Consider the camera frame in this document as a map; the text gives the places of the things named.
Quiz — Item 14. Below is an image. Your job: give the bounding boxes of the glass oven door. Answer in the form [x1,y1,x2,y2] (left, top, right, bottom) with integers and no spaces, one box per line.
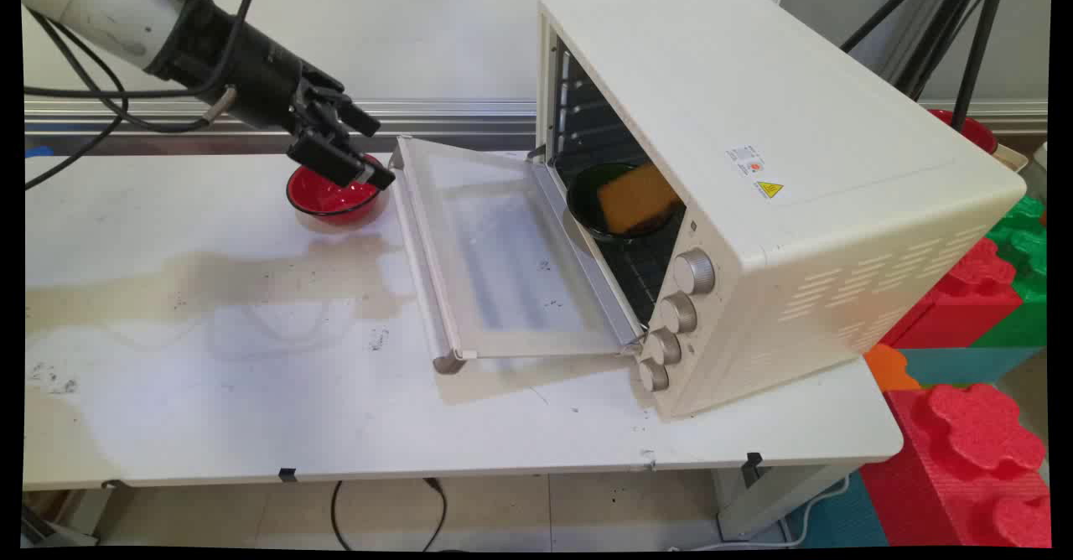
[389,135,648,376]

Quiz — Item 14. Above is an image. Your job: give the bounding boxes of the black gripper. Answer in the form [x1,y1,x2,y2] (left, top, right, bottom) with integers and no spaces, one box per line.
[147,0,397,191]

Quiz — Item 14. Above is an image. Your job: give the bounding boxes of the teal foam block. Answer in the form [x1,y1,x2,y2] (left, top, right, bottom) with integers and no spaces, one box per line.
[899,345,1044,388]

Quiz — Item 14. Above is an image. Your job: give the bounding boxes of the white table leg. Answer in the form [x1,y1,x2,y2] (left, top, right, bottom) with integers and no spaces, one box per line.
[713,459,864,542]

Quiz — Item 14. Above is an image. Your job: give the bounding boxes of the cream toaster oven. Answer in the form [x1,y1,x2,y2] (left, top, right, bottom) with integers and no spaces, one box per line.
[536,0,1029,421]

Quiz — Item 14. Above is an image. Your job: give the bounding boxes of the black tripod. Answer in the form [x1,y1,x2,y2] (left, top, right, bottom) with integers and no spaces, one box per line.
[840,0,1011,132]

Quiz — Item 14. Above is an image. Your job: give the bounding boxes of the white floor cable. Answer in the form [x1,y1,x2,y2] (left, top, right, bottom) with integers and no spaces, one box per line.
[666,472,853,553]

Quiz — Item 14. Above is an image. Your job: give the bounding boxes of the red bowl behind oven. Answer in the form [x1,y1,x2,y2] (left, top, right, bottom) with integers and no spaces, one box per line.
[927,108,999,156]

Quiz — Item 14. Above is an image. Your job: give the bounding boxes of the orange foam piece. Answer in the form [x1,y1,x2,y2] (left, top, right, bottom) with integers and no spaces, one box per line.
[863,343,923,394]

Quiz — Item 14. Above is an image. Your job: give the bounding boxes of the large red foam block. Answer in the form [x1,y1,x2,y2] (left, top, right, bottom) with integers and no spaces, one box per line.
[859,383,1052,549]

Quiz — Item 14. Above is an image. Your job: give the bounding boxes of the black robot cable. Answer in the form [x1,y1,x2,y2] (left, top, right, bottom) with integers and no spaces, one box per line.
[23,0,262,192]

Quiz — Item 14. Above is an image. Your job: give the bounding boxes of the black pan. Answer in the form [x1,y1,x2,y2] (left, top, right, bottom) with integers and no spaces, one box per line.
[566,162,687,245]

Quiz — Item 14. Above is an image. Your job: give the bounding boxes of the white label sticker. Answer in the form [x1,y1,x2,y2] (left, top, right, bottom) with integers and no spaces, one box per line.
[726,146,768,177]

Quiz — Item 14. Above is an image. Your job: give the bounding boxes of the red bowl black rim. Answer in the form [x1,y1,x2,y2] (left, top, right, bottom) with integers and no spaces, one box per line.
[286,155,387,226]

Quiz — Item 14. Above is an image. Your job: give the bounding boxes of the black floor cable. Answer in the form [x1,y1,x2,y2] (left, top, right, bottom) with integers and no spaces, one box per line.
[329,478,448,553]

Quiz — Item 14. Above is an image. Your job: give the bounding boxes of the green foam block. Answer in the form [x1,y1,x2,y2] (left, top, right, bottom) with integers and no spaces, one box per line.
[972,194,1049,349]

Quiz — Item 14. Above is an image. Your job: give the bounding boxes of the orange sponge block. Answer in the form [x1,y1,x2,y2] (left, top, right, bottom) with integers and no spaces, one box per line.
[597,163,683,236]

